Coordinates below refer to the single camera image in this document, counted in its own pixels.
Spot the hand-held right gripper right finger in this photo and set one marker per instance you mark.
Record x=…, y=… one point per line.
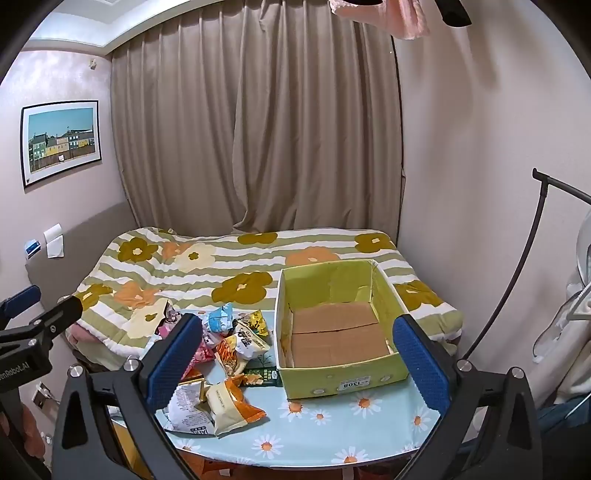
x=422, y=364

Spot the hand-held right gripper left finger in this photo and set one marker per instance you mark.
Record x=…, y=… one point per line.
x=175, y=364

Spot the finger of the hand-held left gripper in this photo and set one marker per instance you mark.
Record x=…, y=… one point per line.
x=21, y=297
x=60, y=314

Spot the orange brown snack packet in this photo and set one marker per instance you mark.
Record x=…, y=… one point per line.
x=191, y=376

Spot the pink snack packet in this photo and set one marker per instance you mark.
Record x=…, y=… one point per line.
x=203, y=357
x=162, y=331

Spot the white grey snack packet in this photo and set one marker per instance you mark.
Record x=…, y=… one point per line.
x=210, y=339

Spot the white text snack packet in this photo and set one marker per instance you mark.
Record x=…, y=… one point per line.
x=187, y=408

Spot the grey cat print snack packet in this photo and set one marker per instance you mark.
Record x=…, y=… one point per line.
x=171, y=316

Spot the light blue snack packet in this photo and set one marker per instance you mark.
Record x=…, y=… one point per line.
x=219, y=318

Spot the cream orange snack packet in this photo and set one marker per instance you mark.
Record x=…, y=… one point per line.
x=228, y=406

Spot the white black print snack packet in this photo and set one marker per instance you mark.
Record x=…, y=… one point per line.
x=247, y=344

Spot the green snack packet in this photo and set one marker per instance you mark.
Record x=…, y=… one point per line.
x=263, y=376

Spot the yellow snack packet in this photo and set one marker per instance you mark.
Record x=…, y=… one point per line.
x=254, y=323

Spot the shiny metal object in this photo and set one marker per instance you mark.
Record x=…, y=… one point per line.
x=44, y=394

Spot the floral striped blanket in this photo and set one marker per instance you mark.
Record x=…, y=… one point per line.
x=207, y=272

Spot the daisy print tablecloth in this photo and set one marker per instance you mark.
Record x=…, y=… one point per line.
x=323, y=429

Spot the blue cloth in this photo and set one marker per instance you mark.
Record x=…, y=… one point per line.
x=563, y=415

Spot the white hanging garment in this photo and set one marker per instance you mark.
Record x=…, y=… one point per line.
x=577, y=369

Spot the black metal clothes rack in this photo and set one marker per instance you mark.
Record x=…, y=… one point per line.
x=538, y=217

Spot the beige curtain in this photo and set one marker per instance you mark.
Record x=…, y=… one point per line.
x=277, y=115

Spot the pink hanging cloth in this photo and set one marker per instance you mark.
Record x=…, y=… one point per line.
x=401, y=18

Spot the blue white wall sticker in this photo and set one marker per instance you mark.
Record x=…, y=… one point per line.
x=32, y=247

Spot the white wall note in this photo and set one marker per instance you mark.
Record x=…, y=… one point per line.
x=54, y=244

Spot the framed wall poster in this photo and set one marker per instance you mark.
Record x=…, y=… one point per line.
x=60, y=138

